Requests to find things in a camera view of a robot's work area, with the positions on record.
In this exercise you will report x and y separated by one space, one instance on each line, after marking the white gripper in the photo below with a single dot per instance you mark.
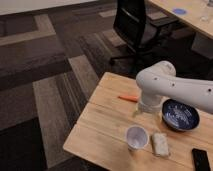
146 109

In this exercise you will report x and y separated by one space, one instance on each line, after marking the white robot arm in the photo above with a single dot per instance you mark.
160 80

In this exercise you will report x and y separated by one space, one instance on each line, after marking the white sponge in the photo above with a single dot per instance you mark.
160 144

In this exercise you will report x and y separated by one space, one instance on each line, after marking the blue ceramic bowl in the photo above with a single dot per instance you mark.
179 116

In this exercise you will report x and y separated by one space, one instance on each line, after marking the orange carrot toy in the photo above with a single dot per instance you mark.
129 98

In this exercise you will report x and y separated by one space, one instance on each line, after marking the black phone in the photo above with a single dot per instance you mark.
200 159

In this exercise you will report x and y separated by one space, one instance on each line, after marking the black office chair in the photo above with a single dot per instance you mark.
145 30

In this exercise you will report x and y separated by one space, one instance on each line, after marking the blue round coaster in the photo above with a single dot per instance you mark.
179 11

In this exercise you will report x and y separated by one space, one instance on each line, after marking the clear glass on desk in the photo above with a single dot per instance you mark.
207 13

